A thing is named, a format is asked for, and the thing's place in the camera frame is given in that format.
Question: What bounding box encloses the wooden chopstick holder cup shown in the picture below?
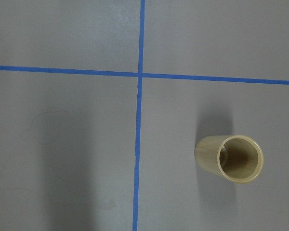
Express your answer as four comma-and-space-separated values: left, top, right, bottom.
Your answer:
195, 135, 264, 184

